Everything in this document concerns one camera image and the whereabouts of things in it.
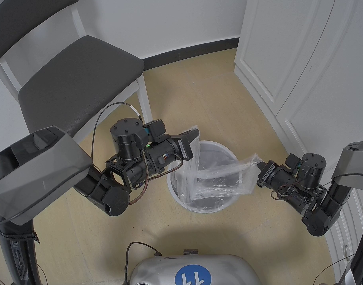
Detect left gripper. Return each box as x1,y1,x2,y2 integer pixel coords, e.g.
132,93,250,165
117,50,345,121
145,130,200,175

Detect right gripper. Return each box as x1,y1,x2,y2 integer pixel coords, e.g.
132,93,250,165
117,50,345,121
255,160,297,190

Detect clear plastic bag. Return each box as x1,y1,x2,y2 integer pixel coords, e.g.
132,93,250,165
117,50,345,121
174,125,263,207

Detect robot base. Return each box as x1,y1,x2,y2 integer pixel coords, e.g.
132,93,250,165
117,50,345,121
122,248,260,285

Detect white trash bin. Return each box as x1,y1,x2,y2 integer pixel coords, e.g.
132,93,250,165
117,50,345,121
167,140,238,213

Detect white wardrobe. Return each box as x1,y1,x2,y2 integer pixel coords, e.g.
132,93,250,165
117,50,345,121
233,0,363,285

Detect white chair with grey seat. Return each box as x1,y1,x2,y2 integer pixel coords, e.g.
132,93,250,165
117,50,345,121
0,0,155,146

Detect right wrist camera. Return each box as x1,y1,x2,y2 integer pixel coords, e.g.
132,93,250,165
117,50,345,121
284,154,302,175

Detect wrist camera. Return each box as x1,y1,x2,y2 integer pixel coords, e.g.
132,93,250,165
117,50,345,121
144,119,168,143
284,154,302,175

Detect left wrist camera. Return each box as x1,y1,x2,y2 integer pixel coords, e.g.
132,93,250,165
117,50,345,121
144,119,168,143

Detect black cable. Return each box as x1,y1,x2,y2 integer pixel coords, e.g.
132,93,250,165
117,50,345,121
315,255,358,285
124,242,162,285
91,102,144,167

